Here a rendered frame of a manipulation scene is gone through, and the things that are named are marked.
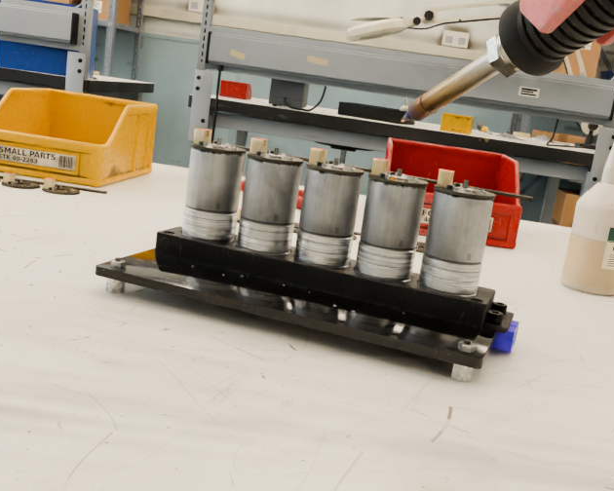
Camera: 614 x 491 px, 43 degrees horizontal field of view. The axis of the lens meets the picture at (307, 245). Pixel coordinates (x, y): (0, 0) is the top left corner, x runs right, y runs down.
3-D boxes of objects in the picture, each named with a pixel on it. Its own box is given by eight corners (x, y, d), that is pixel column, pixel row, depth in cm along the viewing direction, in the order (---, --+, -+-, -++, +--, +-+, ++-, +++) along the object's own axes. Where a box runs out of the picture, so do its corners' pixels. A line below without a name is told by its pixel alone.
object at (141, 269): (500, 336, 34) (505, 312, 34) (477, 389, 27) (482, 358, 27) (177, 262, 39) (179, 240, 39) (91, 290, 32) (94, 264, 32)
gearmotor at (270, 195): (275, 277, 34) (291, 160, 33) (225, 265, 35) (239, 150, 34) (295, 267, 36) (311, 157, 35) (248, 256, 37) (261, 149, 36)
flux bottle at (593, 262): (626, 299, 45) (666, 125, 43) (566, 289, 45) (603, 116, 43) (609, 285, 48) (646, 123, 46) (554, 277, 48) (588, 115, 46)
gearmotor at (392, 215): (400, 305, 32) (421, 182, 31) (344, 292, 33) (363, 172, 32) (413, 293, 35) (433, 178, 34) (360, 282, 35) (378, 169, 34)
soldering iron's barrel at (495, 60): (400, 130, 30) (512, 60, 24) (397, 91, 30) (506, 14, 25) (432, 132, 31) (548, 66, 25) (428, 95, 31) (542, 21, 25)
